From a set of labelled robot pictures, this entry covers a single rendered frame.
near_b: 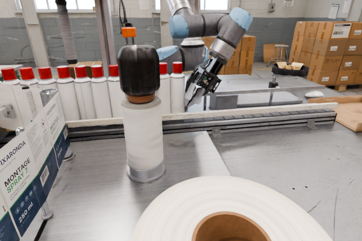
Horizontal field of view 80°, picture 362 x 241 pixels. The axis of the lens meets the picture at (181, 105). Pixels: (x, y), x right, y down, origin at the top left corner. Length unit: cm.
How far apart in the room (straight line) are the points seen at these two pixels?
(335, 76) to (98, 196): 427
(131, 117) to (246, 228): 28
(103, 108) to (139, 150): 31
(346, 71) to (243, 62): 168
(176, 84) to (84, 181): 40
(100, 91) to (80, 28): 557
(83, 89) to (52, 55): 586
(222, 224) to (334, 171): 52
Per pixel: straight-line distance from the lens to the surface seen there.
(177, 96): 75
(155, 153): 49
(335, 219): 61
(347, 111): 123
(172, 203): 28
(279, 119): 90
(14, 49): 693
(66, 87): 77
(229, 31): 72
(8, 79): 83
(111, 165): 59
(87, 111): 78
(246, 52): 423
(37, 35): 658
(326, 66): 429
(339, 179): 74
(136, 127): 45
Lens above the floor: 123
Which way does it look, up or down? 22 degrees down
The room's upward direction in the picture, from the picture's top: straight up
